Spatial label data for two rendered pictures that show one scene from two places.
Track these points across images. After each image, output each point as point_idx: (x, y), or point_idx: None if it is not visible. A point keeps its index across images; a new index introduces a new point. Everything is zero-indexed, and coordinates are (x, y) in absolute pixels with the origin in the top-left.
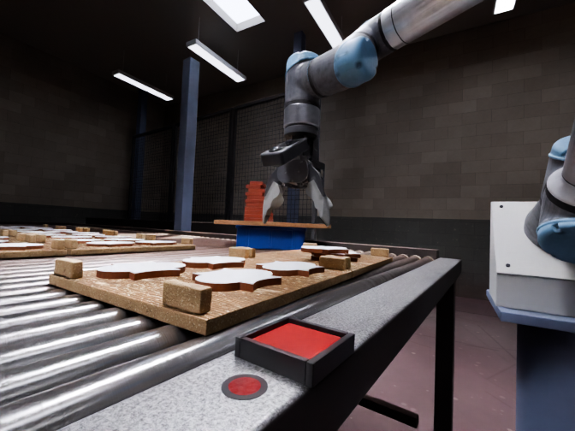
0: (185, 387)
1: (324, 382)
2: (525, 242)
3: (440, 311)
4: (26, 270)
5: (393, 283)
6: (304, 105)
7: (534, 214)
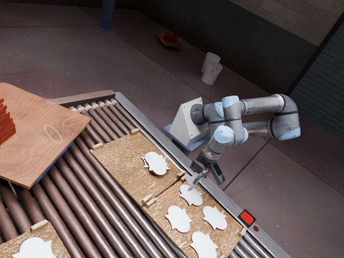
0: (257, 235)
1: None
2: (192, 123)
3: None
4: None
5: (188, 168)
6: None
7: (198, 116)
